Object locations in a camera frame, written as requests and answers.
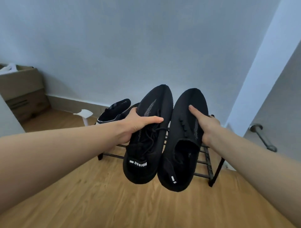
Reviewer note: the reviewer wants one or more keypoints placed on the person's right thumb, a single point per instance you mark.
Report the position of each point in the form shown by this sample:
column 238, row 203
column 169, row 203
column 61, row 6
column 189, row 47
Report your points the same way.
column 196, row 114

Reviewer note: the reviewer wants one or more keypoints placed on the black metal shoe rack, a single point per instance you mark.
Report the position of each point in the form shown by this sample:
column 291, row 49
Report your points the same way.
column 207, row 162

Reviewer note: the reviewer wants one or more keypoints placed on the black knit sneaker with laces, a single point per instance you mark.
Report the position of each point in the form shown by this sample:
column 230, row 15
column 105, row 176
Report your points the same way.
column 150, row 138

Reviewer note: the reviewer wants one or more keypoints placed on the person's left forearm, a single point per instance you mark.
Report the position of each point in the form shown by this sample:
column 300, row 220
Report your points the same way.
column 58, row 159

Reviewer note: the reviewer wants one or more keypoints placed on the brown cardboard box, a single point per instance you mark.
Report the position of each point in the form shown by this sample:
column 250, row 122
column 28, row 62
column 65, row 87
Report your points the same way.
column 22, row 91

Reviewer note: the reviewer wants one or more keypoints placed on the grey door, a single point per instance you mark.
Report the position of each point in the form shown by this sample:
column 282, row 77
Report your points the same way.
column 277, row 112

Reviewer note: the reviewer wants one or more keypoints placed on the black sneaker with white sole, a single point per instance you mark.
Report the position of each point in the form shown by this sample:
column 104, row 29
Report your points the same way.
column 114, row 112

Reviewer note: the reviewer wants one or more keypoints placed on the person's left thumb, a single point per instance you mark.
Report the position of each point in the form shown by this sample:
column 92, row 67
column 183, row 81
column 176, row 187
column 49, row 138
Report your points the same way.
column 150, row 120

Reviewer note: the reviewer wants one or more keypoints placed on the person's right hand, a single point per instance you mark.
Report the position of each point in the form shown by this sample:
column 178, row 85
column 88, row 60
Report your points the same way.
column 208, row 128

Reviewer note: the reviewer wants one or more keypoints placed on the white plastic bag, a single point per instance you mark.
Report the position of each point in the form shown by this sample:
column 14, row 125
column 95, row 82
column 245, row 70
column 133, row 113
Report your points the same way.
column 9, row 68

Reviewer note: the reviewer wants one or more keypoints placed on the white plastic stool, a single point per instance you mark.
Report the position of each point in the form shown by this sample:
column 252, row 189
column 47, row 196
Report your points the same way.
column 84, row 115

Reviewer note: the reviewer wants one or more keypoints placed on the person's right forearm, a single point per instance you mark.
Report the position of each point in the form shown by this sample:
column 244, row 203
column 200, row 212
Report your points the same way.
column 256, row 166

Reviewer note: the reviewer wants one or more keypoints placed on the person's left hand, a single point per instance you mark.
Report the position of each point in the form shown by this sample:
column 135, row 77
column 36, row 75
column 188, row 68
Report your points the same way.
column 134, row 125

